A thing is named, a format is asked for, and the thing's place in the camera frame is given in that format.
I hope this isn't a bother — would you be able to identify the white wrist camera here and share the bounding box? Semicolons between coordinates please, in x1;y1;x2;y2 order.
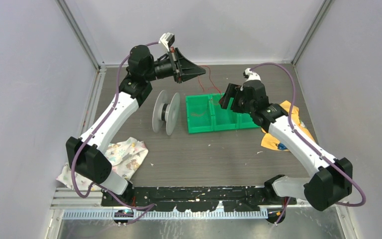
158;32;175;52
243;68;261;82

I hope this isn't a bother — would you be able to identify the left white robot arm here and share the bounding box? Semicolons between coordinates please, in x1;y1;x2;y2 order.
66;44;206;206

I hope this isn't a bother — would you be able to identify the red wire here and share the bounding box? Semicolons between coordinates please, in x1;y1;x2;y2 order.
191;65;225;118

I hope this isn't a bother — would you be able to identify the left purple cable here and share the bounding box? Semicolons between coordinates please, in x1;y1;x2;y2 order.
70;41;160;227

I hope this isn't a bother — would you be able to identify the white patterned cloth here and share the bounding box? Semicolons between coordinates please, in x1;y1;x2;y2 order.
56;137;149;191

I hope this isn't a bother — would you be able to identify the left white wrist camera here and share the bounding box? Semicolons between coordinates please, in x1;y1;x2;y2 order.
158;32;175;52

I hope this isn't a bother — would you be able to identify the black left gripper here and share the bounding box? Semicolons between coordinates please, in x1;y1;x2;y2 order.
144;47;205;84

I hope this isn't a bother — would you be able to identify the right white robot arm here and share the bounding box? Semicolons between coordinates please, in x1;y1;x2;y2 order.
219;80;353;211

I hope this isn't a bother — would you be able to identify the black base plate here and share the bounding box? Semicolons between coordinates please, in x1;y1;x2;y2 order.
117;186;285;212

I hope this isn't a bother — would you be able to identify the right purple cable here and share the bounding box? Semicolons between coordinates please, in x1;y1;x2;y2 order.
248;62;367;226

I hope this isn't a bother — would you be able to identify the green middle bin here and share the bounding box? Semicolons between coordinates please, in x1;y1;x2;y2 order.
211;93;238;131

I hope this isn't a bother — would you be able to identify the white slotted cable duct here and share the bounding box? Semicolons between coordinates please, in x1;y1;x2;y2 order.
62;208;268;220

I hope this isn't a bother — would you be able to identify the purple cable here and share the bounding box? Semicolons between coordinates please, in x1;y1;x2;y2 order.
248;62;367;226
70;41;160;227

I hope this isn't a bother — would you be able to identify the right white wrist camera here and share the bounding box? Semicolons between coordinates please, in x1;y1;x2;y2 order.
243;68;261;82

